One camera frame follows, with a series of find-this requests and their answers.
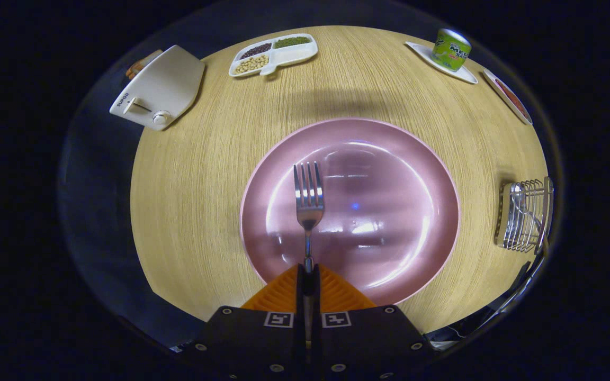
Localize white dish with red food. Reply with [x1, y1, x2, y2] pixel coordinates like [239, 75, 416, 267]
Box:
[482, 69, 533, 126]

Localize white divided bean dish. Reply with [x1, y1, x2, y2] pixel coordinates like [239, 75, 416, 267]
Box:
[229, 33, 319, 78]

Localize pink round plate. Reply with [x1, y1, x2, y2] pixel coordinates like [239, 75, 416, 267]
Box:
[239, 118, 461, 306]

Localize bread slice in toaster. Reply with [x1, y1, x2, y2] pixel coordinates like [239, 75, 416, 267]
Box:
[126, 50, 163, 80]

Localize silver metal fork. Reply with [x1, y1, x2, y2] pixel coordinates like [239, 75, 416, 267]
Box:
[293, 161, 326, 344]

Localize green soda can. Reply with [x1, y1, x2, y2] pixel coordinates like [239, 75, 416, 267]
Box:
[432, 29, 472, 72]

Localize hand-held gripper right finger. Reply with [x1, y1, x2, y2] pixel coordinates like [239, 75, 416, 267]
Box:
[313, 264, 435, 381]

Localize white square coaster dish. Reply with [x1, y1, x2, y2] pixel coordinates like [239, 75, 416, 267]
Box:
[405, 41, 479, 85]

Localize white toaster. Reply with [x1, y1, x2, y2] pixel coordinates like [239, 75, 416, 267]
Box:
[109, 45, 206, 131]

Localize metal wire cutlery rack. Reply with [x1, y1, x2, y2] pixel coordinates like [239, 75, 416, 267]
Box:
[494, 177, 554, 255]

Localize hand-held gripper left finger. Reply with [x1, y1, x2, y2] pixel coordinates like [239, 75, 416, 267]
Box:
[181, 264, 306, 381]

